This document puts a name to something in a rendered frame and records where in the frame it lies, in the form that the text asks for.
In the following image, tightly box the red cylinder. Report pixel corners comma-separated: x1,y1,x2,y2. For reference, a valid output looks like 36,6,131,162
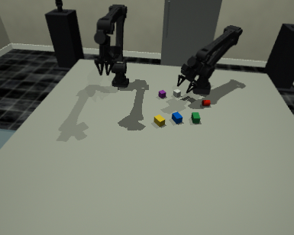
202,100,210,106

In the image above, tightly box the green block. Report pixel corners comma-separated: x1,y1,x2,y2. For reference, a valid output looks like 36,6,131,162
191,112,200,124

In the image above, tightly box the blue block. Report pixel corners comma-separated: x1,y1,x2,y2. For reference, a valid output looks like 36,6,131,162
172,112,183,124

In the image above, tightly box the purple cube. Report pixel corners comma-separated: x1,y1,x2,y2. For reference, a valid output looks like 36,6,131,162
158,90,166,98

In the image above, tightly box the yellow block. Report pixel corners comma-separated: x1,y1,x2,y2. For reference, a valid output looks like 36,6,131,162
154,115,165,127

